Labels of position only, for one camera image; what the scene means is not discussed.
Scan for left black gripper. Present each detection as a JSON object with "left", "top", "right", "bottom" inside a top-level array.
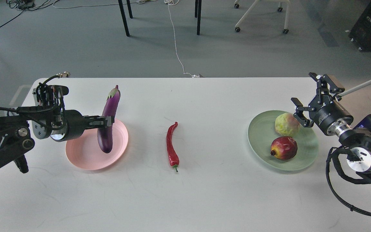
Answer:
[{"left": 50, "top": 110, "right": 115, "bottom": 142}]

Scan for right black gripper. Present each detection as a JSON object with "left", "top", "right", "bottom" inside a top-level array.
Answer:
[{"left": 290, "top": 72, "right": 354, "bottom": 136}]

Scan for purple eggplant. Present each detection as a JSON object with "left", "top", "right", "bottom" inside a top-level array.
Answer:
[{"left": 97, "top": 85, "right": 121, "bottom": 154}]

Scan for green yellow fruit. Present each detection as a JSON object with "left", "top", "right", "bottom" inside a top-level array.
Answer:
[{"left": 274, "top": 112, "right": 300, "bottom": 137}]

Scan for red pomegranate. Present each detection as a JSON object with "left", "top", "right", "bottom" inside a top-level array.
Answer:
[{"left": 270, "top": 136, "right": 298, "bottom": 160}]

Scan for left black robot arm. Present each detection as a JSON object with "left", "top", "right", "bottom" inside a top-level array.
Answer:
[{"left": 0, "top": 72, "right": 121, "bottom": 173}]

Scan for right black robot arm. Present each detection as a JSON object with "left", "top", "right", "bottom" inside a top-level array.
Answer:
[{"left": 291, "top": 72, "right": 371, "bottom": 217}]

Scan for pink plate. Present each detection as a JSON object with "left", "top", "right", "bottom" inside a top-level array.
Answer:
[{"left": 66, "top": 120, "right": 129, "bottom": 170}]

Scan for red chili pepper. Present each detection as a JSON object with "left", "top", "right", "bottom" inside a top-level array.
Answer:
[{"left": 166, "top": 122, "right": 179, "bottom": 173}]

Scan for white office chair base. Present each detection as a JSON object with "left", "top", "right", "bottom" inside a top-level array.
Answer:
[{"left": 234, "top": 0, "right": 290, "bottom": 34}]

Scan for black table legs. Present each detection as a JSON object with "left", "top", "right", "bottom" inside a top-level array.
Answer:
[{"left": 117, "top": 0, "right": 202, "bottom": 37}]

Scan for black cables on floor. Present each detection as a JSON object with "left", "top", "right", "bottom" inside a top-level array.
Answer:
[{"left": 0, "top": 0, "right": 60, "bottom": 37}]

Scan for white cable on floor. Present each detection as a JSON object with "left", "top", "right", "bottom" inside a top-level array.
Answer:
[{"left": 136, "top": 0, "right": 202, "bottom": 78}]

